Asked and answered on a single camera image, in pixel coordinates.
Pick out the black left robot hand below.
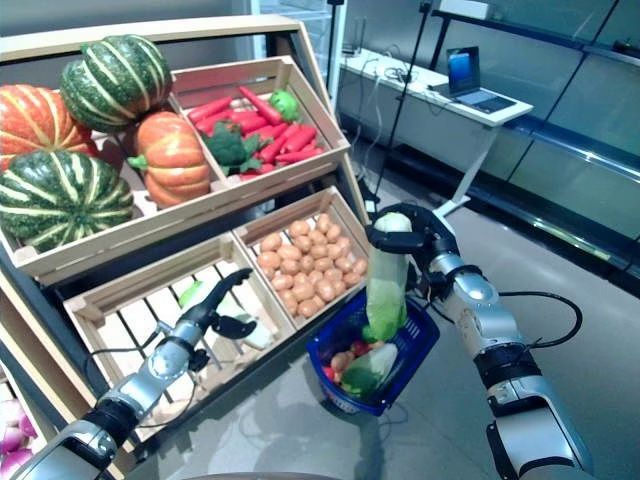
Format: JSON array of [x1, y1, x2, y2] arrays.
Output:
[[177, 267, 259, 341]]

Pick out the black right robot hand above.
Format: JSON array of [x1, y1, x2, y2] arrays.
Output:
[[364, 202, 459, 272]]

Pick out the napa cabbage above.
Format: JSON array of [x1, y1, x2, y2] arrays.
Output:
[[362, 212, 414, 344], [178, 280, 275, 351], [341, 342, 400, 400]]

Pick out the open laptop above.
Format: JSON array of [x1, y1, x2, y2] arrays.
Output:
[[430, 45, 519, 112]]

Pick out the green striped pumpkin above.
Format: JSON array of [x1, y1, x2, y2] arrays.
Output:
[[0, 149, 135, 254], [59, 34, 174, 134]]

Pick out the wooden display shelf frame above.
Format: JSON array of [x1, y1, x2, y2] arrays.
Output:
[[0, 14, 374, 480]]

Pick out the white box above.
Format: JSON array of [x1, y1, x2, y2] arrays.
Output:
[[455, 0, 494, 21]]

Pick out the white desk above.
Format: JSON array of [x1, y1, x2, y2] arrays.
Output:
[[338, 49, 535, 217]]

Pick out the large orange pumpkin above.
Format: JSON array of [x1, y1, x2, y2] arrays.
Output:
[[0, 83, 99, 171]]

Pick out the wooden slat crate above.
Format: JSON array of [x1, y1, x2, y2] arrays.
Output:
[[169, 55, 351, 189], [0, 74, 226, 281], [63, 232, 296, 441], [232, 185, 371, 331]]

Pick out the dark green broccoli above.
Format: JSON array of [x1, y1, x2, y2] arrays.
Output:
[[202, 121, 271, 176]]

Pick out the red carrot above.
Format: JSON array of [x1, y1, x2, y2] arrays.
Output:
[[238, 85, 285, 126], [274, 147, 326, 165], [281, 124, 318, 154], [187, 96, 234, 124], [194, 109, 236, 134]]

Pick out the blue plastic shopping basket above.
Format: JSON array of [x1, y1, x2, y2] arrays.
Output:
[[305, 289, 441, 417]]

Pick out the black tripod stand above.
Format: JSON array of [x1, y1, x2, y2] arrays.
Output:
[[372, 0, 434, 206]]

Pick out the orange pumpkin with green stem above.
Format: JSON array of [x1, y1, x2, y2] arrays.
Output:
[[127, 110, 212, 209]]

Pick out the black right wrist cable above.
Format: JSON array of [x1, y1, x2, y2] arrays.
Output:
[[499, 291, 585, 351]]

